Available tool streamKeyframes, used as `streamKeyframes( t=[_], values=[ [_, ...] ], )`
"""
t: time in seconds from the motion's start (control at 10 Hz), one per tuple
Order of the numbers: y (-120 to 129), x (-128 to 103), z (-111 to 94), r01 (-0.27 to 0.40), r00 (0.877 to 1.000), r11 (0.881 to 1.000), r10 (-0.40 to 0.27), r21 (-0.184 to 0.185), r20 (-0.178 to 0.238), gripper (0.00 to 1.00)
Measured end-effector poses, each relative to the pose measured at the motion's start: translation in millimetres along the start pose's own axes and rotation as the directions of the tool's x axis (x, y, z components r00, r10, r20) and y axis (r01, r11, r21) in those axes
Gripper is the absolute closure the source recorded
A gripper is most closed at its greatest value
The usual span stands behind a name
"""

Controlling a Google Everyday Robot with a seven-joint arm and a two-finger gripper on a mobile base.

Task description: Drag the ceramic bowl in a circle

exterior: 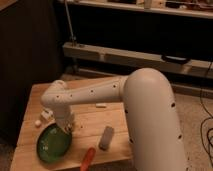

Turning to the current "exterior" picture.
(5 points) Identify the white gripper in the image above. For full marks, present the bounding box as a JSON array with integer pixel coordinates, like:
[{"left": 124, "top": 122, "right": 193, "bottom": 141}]
[{"left": 53, "top": 106, "right": 74, "bottom": 134}]

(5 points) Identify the green ceramic bowl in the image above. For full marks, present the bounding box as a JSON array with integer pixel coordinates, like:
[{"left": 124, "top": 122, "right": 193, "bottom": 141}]
[{"left": 36, "top": 123, "right": 72, "bottom": 164}]

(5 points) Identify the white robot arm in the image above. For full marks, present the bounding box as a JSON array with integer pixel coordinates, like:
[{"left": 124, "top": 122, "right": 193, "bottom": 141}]
[{"left": 41, "top": 68, "right": 188, "bottom": 171}]

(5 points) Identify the white toy block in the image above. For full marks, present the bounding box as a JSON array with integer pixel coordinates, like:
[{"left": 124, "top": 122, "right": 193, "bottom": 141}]
[{"left": 41, "top": 110, "right": 53, "bottom": 121}]

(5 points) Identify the small white cube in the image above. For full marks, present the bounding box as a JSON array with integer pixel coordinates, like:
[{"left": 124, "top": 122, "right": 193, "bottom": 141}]
[{"left": 35, "top": 120, "right": 41, "bottom": 127}]

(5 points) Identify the small white flat piece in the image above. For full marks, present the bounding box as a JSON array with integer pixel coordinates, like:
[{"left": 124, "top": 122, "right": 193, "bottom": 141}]
[{"left": 96, "top": 103, "right": 107, "bottom": 108}]

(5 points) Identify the grey rectangular block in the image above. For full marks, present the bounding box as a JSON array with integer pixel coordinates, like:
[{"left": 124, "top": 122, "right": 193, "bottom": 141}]
[{"left": 98, "top": 126, "right": 114, "bottom": 150}]

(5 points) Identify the metal pole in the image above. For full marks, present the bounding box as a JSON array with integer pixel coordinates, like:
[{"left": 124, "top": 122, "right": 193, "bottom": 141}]
[{"left": 64, "top": 0, "right": 77, "bottom": 46}]

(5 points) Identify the wooden shelf unit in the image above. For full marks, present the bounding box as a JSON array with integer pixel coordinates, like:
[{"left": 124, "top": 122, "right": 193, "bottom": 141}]
[{"left": 63, "top": 0, "right": 213, "bottom": 79}]

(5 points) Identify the black device on shelf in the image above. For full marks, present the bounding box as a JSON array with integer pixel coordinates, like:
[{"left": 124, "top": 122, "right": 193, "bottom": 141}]
[{"left": 161, "top": 55, "right": 191, "bottom": 65}]

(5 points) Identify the black cable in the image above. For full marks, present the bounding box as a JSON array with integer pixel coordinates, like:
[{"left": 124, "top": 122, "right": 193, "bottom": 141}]
[{"left": 199, "top": 59, "right": 213, "bottom": 158}]

